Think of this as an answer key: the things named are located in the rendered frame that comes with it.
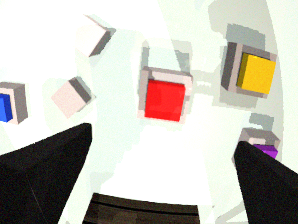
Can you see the yellow button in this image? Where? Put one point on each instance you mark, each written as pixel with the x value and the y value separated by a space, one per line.
pixel 248 70

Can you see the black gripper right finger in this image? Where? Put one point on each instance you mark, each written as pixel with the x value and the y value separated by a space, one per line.
pixel 269 188

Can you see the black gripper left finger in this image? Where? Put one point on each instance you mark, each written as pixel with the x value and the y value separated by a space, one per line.
pixel 37 180

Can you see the red button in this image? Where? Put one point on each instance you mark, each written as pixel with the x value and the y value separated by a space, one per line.
pixel 164 95

